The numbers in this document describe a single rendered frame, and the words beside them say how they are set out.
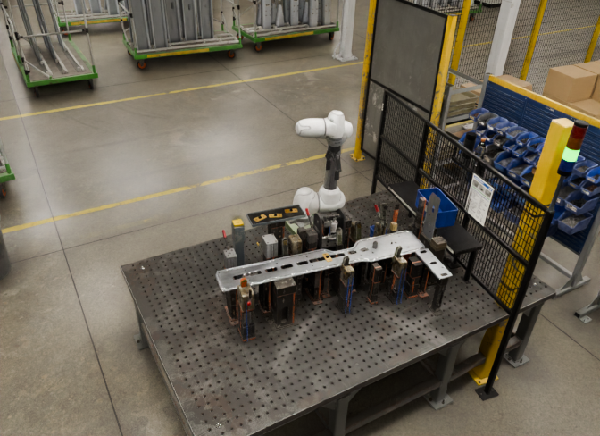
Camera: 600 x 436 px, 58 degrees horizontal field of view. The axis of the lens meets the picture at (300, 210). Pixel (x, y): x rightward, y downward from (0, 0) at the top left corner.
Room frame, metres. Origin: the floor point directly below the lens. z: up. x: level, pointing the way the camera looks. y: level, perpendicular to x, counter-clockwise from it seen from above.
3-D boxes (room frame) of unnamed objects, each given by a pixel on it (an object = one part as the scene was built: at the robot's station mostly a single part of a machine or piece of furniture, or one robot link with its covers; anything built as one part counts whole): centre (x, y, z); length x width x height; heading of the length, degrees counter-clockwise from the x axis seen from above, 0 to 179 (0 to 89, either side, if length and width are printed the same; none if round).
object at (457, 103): (5.59, -1.37, 0.65); 1.00 x 0.50 x 1.30; 31
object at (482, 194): (2.98, -1.17, 1.30); 0.23 x 0.02 x 0.31; 22
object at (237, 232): (2.81, 0.39, 0.92); 0.08 x 0.08 x 0.44; 22
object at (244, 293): (2.29, 0.29, 0.88); 0.15 x 0.11 x 0.36; 22
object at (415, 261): (2.71, -0.76, 0.84); 0.11 x 0.10 x 0.28; 22
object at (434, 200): (2.95, -0.87, 1.17); 0.12 x 0.01 x 0.34; 22
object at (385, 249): (2.67, -0.17, 1.00); 1.38 x 0.22 x 0.02; 112
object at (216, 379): (2.83, -0.27, 0.68); 2.56 x 1.61 x 0.04; 121
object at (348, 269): (2.54, -0.31, 0.87); 0.12 x 0.09 x 0.35; 22
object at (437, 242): (2.84, -0.92, 0.88); 0.08 x 0.08 x 0.36; 22
